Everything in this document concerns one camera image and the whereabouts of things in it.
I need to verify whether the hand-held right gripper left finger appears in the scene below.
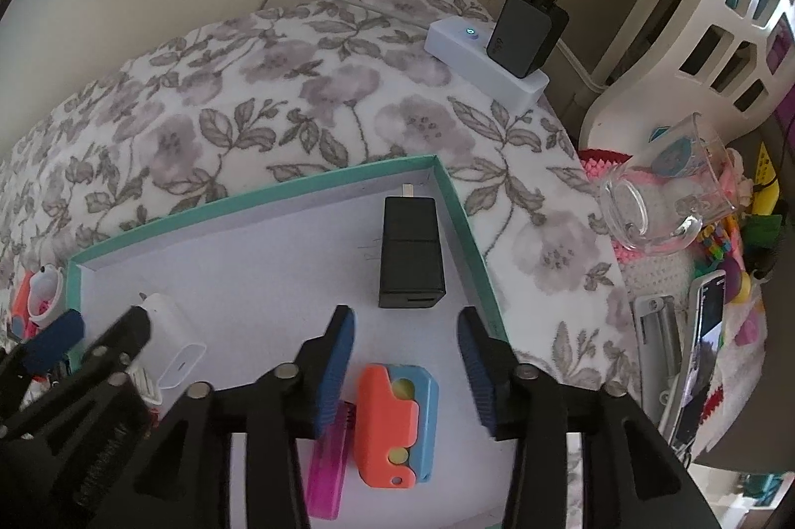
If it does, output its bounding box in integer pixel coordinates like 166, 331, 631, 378
133, 305, 358, 529

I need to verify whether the pink and blue small toy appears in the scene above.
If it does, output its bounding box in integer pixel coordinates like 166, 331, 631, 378
9, 271, 38, 344

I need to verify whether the silver stapler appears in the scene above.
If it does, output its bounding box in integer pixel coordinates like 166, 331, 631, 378
630, 293, 684, 437

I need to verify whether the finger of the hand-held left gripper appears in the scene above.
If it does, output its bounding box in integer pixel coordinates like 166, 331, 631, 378
0, 308, 86, 381
80, 305, 154, 377

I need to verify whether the white toy watch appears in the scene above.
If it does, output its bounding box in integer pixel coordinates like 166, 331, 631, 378
28, 264, 66, 328

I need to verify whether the white charger plug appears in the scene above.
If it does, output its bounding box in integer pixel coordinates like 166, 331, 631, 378
135, 291, 206, 392

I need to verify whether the clear glass mug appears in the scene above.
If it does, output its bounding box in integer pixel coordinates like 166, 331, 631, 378
597, 112, 740, 257

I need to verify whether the orange and blue toy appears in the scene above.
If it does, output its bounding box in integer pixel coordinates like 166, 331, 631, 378
354, 362, 441, 489

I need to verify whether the smartphone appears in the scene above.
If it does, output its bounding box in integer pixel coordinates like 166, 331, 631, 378
674, 271, 727, 449

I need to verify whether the white plastic basket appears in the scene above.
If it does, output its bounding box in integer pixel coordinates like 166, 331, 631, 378
577, 0, 795, 151

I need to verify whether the black power adapter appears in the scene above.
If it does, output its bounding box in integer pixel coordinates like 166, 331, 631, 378
486, 0, 570, 78

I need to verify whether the teal shallow cardboard box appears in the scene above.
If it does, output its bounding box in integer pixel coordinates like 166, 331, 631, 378
65, 155, 511, 529

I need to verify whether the white power strip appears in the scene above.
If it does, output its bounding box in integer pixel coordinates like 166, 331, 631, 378
425, 19, 551, 115

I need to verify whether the white hair claw clip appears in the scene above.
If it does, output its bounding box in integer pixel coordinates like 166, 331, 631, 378
127, 367, 163, 406

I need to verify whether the black charger cube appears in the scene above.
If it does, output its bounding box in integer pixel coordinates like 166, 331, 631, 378
379, 184, 449, 310

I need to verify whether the purple translucent tube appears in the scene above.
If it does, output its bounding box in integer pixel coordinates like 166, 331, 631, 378
304, 401, 356, 521

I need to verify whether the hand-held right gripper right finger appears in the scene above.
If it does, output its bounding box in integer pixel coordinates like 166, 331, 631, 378
456, 307, 709, 529

